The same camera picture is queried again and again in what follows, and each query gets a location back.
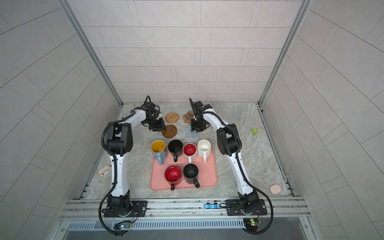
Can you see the black mug back row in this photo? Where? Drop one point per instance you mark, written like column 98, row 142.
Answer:
column 176, row 149

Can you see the black mug row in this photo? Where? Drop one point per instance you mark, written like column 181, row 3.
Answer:
column 176, row 149
column 191, row 172

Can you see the brown wooden coaster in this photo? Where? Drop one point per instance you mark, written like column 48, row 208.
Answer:
column 170, row 131

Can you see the woven rattan coaster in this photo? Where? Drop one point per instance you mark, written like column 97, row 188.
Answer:
column 172, row 117

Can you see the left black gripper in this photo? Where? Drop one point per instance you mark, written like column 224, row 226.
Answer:
column 160, row 125

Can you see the grey felt round coaster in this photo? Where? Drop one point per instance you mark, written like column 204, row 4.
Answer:
column 191, row 134

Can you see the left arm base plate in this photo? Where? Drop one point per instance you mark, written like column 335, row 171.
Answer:
column 136, row 208

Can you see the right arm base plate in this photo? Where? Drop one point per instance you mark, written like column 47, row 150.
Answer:
column 234, row 208

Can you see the right circuit board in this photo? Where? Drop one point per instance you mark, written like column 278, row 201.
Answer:
column 252, row 223

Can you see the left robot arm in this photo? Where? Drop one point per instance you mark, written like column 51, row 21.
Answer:
column 117, row 141

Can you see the white mug red inside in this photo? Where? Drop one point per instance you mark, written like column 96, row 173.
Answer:
column 190, row 152

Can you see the pink silicone tray mat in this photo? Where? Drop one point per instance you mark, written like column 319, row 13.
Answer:
column 207, row 175

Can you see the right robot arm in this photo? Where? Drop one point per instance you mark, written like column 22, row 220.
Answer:
column 230, row 145

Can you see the blue mug yellow inside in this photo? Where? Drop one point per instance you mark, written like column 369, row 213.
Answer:
column 159, row 150

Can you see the blue clamp on rail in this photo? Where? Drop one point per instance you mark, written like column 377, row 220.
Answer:
column 212, row 206

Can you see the black mug front row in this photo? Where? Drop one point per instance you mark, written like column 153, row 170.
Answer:
column 191, row 172

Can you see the cork paw print coaster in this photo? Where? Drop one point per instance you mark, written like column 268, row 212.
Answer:
column 188, row 117

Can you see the pink round coaster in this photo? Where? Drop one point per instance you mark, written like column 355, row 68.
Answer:
column 275, row 189

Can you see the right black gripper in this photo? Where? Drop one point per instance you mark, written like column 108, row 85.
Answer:
column 194, row 126

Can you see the aluminium mounting rail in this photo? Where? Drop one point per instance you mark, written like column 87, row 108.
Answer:
column 286, row 206

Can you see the wooden rolling pin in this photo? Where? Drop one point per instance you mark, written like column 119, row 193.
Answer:
column 106, row 168

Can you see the red mug front row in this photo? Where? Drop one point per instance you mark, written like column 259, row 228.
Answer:
column 173, row 175

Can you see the circuit board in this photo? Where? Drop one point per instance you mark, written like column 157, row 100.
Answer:
column 122, row 226
column 252, row 223

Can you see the left circuit board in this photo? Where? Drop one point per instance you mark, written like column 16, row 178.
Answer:
column 122, row 226

